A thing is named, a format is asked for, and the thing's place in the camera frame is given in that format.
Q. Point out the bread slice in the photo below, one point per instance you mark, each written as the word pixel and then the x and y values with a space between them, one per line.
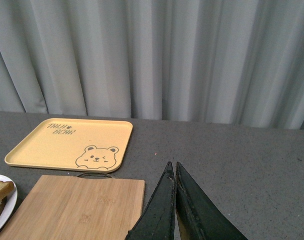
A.
pixel 6 188

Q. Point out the yellow bear tray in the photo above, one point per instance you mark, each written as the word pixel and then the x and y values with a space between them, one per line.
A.
pixel 73 144

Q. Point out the white plate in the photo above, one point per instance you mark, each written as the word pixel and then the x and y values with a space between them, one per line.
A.
pixel 9 206

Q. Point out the grey curtain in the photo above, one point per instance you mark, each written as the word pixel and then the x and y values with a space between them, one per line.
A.
pixel 214 61

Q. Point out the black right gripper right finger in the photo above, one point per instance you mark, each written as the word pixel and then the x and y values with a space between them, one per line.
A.
pixel 198 217

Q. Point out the wooden cutting board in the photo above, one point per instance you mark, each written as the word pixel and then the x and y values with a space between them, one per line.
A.
pixel 65 207

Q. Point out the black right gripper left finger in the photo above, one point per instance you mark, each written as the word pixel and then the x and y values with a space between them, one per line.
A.
pixel 158 219

